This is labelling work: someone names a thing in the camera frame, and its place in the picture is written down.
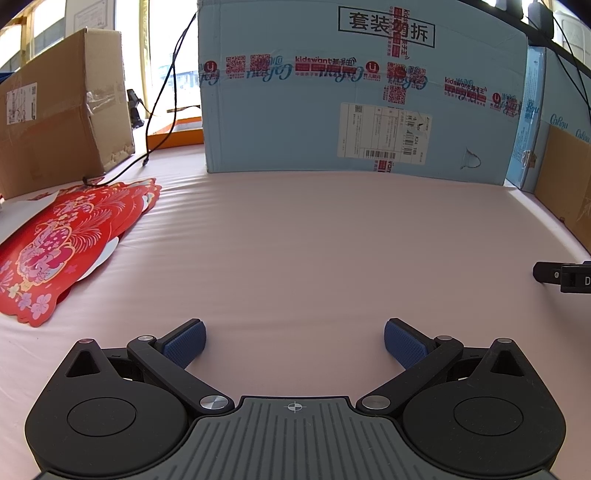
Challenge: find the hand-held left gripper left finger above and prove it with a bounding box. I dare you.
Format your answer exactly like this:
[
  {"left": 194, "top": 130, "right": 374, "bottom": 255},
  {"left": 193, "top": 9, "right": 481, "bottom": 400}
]
[{"left": 65, "top": 318, "right": 236, "bottom": 414}]

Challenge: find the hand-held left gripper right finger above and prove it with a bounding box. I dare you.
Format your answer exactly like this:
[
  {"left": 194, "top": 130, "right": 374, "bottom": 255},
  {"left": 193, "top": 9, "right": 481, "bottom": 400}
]
[{"left": 358, "top": 318, "right": 527, "bottom": 414}]

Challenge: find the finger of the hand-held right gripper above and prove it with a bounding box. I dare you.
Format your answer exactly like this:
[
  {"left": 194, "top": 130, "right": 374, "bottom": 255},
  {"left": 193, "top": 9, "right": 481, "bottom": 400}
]
[{"left": 533, "top": 261, "right": 591, "bottom": 294}]

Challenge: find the open brown cardboard box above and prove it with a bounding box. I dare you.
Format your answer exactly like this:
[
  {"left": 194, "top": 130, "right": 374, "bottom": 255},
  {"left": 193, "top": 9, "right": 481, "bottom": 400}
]
[{"left": 534, "top": 124, "right": 591, "bottom": 254}]

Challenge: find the pink table cover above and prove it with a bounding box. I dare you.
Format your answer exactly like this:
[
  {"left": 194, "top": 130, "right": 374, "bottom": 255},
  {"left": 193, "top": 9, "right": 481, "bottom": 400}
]
[{"left": 0, "top": 143, "right": 591, "bottom": 480}]

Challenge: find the stack of red paper decorations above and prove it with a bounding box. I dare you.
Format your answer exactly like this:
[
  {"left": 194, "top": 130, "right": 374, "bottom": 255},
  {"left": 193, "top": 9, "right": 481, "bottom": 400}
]
[{"left": 0, "top": 180, "right": 162, "bottom": 328}]

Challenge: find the narrow blue cardboard box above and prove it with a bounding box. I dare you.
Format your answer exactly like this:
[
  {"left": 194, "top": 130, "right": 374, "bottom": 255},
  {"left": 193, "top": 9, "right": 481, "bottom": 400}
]
[{"left": 505, "top": 44, "right": 591, "bottom": 192}]

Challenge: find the orange tray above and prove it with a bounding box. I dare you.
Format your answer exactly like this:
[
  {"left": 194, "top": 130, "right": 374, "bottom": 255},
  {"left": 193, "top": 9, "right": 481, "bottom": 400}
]
[{"left": 147, "top": 115, "right": 205, "bottom": 151}]

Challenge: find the black power strip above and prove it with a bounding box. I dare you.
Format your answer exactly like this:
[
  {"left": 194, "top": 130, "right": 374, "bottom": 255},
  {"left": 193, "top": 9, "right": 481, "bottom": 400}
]
[{"left": 480, "top": 0, "right": 591, "bottom": 65}]

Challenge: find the large blue cardboard box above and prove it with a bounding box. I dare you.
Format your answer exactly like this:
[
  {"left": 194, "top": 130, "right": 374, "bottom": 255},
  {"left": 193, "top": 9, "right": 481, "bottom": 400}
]
[{"left": 198, "top": 0, "right": 530, "bottom": 188}]

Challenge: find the taped brown cardboard box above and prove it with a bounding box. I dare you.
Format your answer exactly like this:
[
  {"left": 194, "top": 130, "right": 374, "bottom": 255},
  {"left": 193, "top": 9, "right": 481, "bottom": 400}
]
[{"left": 0, "top": 28, "right": 136, "bottom": 200}]

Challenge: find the black cable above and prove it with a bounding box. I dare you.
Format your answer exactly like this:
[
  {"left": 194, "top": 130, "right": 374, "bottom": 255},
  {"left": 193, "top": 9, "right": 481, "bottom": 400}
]
[
  {"left": 82, "top": 10, "right": 199, "bottom": 186},
  {"left": 551, "top": 11, "right": 591, "bottom": 121}
]

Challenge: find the black clamp mount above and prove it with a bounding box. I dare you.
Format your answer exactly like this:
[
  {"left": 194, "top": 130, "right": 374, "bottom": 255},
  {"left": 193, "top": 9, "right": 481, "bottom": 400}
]
[{"left": 126, "top": 89, "right": 146, "bottom": 130}]

